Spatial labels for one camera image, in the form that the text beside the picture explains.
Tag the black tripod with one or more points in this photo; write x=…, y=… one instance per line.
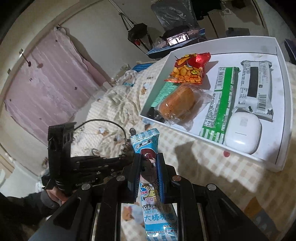
x=126, y=23

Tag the white packet with black window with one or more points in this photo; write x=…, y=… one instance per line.
x=254, y=85

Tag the blue cartoon candy packet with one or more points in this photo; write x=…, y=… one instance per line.
x=149, y=162

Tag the black hanging bag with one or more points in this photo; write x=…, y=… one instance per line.
x=137, y=33

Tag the red yellow snack packet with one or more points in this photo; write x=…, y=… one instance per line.
x=187, y=67

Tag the blue cloth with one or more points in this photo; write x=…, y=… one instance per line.
x=141, y=67

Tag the green cream tube black cap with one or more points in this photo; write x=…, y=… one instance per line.
x=165, y=95

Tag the black plastic bag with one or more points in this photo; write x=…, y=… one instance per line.
x=173, y=14

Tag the white earbud case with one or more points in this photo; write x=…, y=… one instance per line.
x=242, y=132

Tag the phone with lit screen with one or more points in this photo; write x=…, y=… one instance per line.
x=177, y=39

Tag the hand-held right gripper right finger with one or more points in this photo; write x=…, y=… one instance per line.
x=161, y=180

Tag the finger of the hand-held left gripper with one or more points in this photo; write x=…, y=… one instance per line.
x=101, y=172
x=104, y=161

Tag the dark hanging clothing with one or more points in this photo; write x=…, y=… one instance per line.
x=208, y=9

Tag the round bread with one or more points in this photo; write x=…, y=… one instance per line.
x=178, y=104

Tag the checked bear printed blanket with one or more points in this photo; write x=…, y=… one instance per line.
x=208, y=185

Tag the person's left hand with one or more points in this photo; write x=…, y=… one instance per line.
x=59, y=197

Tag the blue printed board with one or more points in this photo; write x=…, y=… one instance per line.
x=196, y=32

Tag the white shallow cardboard box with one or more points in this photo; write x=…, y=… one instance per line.
x=279, y=104

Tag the green striped snack packet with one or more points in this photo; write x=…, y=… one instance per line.
x=219, y=104

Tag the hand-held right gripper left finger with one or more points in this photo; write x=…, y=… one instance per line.
x=136, y=180

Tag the person's left forearm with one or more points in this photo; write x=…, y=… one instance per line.
x=20, y=213

